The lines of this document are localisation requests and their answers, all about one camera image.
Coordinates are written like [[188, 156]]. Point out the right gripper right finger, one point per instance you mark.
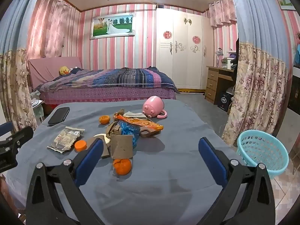
[[246, 196]]

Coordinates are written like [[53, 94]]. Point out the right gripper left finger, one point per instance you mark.
[[43, 204]]

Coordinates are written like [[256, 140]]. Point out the silver snack wrapper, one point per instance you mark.
[[65, 139]]

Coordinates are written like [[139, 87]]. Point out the orange bottle cap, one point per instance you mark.
[[80, 145]]

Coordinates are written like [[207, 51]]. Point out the brown cardboard piece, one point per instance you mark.
[[121, 146]]

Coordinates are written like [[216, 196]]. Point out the brown paper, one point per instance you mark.
[[113, 129]]

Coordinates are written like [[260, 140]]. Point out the blue plastic bag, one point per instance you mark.
[[130, 129]]

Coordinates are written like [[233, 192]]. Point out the orange snack bag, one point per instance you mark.
[[140, 122]]

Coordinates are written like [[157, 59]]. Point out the beige cloth pouch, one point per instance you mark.
[[134, 115]]

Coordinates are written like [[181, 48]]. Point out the floral curtain left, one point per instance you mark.
[[15, 96]]

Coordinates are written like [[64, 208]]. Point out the floral curtain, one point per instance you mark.
[[15, 96], [262, 69]]

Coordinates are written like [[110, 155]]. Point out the light blue plastic basket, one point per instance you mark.
[[255, 146]]

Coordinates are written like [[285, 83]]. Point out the bed with striped quilt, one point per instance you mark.
[[105, 85]]

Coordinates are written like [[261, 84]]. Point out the yellow duck plush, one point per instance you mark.
[[64, 70]]

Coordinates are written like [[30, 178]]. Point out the floral curtain right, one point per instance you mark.
[[262, 69]]

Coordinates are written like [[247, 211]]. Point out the black box under desk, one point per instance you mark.
[[224, 101]]

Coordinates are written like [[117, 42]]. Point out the pink window curtain left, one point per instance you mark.
[[50, 29]]

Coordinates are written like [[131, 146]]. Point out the pink window curtain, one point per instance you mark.
[[50, 29], [222, 12]]

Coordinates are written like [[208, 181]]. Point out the wooden desk with drawers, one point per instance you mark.
[[218, 81]]

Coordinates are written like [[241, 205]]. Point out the pink pig mug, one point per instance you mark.
[[154, 108]]

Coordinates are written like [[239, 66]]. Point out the desk lamp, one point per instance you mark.
[[219, 54]]

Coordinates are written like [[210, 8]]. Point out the framed wedding photo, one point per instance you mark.
[[114, 25]]

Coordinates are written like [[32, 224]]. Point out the white wardrobe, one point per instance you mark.
[[185, 47]]

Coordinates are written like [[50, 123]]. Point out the pink window curtain right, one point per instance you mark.
[[222, 12]]

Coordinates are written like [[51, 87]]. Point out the small wall picture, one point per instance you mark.
[[286, 5]]

